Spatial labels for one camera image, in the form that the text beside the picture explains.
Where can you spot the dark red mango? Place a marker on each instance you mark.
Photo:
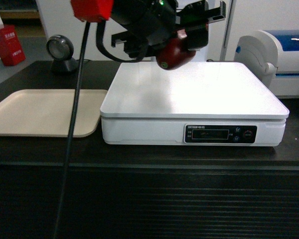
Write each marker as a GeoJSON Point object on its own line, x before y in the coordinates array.
{"type": "Point", "coordinates": [175, 54]}

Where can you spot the white and blue label printer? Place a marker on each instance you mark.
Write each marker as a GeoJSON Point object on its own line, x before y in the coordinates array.
{"type": "Point", "coordinates": [273, 57]}

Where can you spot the black orb barcode scanner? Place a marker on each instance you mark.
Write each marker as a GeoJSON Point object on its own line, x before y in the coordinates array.
{"type": "Point", "coordinates": [61, 49]}

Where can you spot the white electronic checkout scale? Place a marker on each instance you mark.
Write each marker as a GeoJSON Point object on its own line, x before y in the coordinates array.
{"type": "Point", "coordinates": [205, 103]}

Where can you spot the red wrist camera mount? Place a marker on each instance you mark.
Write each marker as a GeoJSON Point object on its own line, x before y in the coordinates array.
{"type": "Point", "coordinates": [92, 10]}

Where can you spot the red fire extinguisher box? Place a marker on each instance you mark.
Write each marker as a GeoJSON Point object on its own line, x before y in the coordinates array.
{"type": "Point", "coordinates": [11, 52]}

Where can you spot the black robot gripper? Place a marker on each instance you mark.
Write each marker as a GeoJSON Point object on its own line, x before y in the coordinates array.
{"type": "Point", "coordinates": [152, 22]}

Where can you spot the beige plastic tray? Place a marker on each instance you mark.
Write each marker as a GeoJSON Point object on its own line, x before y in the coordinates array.
{"type": "Point", "coordinates": [47, 113]}

